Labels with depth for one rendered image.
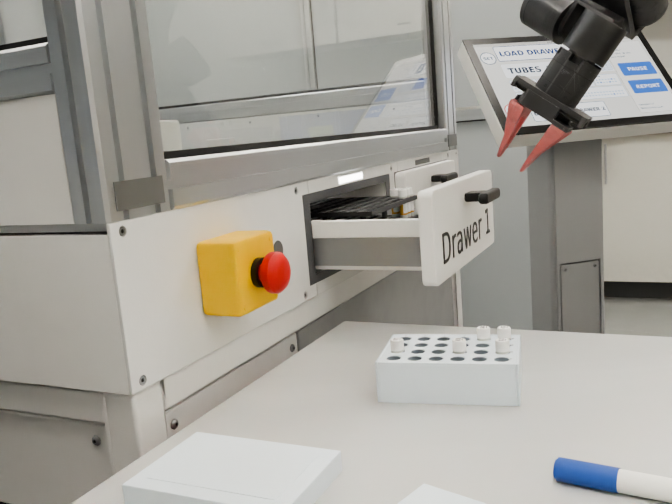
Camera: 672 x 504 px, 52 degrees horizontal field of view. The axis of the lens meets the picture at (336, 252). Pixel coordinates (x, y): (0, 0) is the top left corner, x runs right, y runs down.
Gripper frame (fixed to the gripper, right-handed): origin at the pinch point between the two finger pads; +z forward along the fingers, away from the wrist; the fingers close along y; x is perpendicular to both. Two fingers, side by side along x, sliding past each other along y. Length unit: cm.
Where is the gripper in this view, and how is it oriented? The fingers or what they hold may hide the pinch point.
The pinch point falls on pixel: (513, 158)
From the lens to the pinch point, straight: 93.9
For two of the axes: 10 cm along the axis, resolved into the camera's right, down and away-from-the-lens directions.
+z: -4.6, 7.9, 4.0
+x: -4.4, 2.0, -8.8
